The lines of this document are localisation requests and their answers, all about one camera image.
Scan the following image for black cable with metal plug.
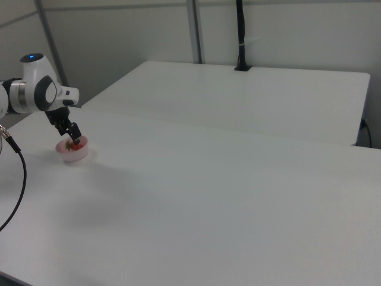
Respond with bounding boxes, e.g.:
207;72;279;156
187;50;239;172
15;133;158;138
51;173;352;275
0;125;28;232

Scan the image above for black camera stand pole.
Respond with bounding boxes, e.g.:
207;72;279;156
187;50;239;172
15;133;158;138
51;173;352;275
233;0;252;73

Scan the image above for grey partition rail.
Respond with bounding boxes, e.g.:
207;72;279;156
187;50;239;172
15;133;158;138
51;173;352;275
38;2;381;13

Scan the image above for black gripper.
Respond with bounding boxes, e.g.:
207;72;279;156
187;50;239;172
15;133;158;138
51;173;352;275
44;106;83;144

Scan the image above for grey partition post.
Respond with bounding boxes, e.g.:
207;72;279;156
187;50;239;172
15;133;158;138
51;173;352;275
186;0;204;64

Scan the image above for thin black power cable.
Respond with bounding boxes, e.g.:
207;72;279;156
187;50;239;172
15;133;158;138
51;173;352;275
360;118;373;148

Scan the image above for pink plastic bowl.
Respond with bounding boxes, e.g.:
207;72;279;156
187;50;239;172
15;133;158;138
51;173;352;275
55;135;91;163

